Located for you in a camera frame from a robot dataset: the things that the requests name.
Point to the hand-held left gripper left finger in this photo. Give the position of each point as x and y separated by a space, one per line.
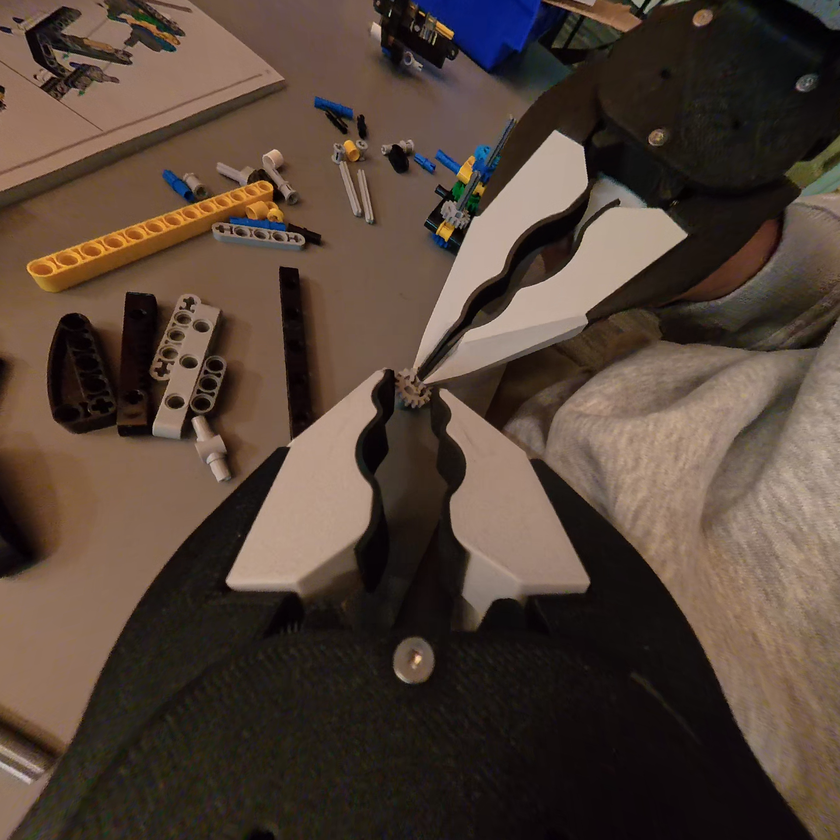
308 518

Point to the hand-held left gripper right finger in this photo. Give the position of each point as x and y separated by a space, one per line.
518 518

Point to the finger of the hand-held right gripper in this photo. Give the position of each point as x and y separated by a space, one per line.
590 275
518 210

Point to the grey lego gear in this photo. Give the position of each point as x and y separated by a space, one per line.
412 387

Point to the person's right forearm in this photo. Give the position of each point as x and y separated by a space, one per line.
800 282

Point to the lego gear assembly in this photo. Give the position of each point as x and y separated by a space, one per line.
459 203

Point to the small blue lego pin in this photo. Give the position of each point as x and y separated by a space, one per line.
424 162
448 161

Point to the grey lego axle connector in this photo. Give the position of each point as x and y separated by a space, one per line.
210 449

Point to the black lego connector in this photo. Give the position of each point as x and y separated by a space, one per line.
398 159

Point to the light grey lego pin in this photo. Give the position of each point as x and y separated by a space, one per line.
403 145

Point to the light grey lego axle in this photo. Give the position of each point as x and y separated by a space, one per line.
366 197

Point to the long black lego beam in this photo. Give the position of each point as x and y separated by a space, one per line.
296 348

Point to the grey lego axle with connector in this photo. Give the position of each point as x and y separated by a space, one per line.
348 184

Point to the yellow lego bush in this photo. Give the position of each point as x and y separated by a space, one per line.
266 211
353 149

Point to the black and blue lego assembly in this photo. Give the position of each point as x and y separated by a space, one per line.
413 33

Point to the thick light grey lego beam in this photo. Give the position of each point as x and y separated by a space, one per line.
197 341

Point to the thin light grey lego liftarm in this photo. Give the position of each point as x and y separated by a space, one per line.
174 338
259 236

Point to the black lego gear rack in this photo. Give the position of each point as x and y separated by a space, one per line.
136 361

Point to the black curved lego liftarm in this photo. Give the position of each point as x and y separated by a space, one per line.
80 374

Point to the long yellow lego beam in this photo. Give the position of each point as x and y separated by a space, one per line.
144 233

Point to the blue and grey lego connector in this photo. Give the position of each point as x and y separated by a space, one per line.
182 185

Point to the open lego instruction booklet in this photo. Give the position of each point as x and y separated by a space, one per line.
131 98

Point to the person's right hand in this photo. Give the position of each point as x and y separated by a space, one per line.
748 262

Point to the blue plastic bin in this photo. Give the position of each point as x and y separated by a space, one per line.
499 26

